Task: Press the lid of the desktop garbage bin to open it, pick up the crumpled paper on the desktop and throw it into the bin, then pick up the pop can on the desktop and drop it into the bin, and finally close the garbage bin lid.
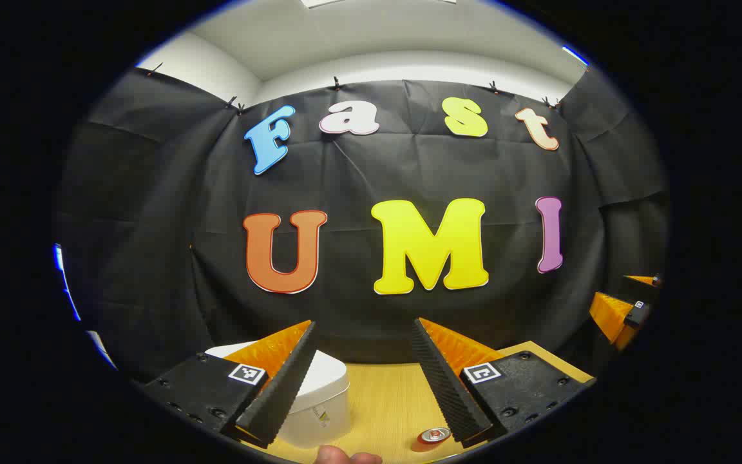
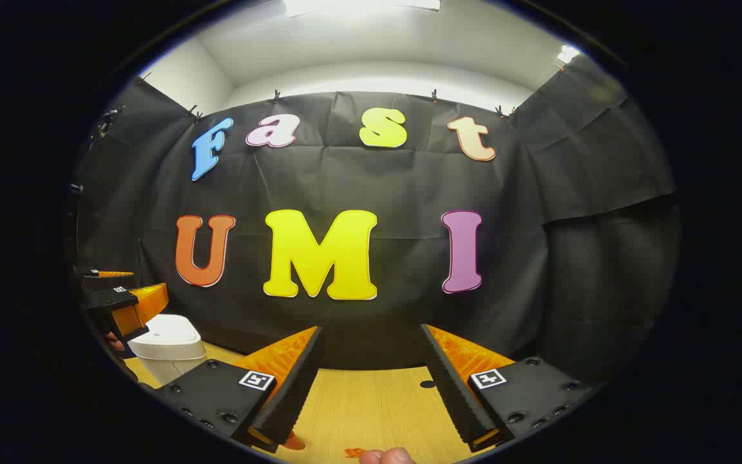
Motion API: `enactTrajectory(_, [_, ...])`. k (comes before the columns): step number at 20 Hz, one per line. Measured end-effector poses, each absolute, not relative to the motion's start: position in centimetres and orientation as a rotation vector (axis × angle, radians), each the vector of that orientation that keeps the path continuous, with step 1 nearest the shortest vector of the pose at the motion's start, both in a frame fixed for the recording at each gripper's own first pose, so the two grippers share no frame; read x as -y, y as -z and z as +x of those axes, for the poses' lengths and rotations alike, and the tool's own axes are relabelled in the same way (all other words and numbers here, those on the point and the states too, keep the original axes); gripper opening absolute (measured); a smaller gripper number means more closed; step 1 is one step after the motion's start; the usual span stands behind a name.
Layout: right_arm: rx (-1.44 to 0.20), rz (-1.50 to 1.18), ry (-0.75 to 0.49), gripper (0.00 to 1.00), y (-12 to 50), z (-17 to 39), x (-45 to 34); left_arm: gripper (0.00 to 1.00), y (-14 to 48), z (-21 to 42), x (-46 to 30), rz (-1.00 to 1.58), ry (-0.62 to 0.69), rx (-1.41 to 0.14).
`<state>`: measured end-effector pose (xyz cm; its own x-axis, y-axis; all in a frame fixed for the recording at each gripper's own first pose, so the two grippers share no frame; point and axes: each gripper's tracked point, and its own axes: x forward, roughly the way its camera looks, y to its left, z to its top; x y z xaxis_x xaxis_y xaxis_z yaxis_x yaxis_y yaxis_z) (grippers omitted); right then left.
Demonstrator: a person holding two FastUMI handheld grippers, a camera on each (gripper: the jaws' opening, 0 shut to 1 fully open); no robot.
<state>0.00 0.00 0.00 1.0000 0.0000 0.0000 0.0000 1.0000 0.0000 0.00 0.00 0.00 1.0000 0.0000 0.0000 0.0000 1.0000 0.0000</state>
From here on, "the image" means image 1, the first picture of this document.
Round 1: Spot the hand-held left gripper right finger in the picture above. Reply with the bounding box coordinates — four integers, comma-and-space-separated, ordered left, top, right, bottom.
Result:
412, 318, 597, 449

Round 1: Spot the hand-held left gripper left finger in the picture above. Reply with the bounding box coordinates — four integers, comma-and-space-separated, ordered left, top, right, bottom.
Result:
144, 320, 318, 449

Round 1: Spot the white desktop garbage bin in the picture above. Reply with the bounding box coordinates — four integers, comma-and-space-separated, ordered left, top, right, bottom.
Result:
205, 342, 350, 449

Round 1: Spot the red pop can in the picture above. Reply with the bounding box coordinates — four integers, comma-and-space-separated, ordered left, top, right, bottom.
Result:
417, 425, 453, 445

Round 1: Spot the wooden desktop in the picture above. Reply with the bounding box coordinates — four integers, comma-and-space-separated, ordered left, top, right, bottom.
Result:
242, 342, 595, 464

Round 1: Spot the black backdrop cloth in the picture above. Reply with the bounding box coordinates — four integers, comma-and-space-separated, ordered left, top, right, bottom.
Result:
55, 68, 671, 387

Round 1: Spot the row of black cloth clips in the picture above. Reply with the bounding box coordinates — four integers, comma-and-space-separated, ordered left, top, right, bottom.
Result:
147, 63, 562, 115

